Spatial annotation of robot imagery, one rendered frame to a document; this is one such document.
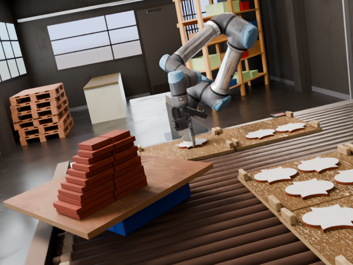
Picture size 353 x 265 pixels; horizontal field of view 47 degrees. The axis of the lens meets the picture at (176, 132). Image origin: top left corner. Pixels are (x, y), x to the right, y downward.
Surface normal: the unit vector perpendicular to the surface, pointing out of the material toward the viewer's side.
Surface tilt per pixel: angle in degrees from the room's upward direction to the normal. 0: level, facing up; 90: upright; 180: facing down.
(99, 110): 90
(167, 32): 90
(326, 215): 0
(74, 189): 90
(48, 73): 90
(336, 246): 0
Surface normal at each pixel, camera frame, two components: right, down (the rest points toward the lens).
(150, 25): 0.12, 0.22
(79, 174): -0.68, 0.29
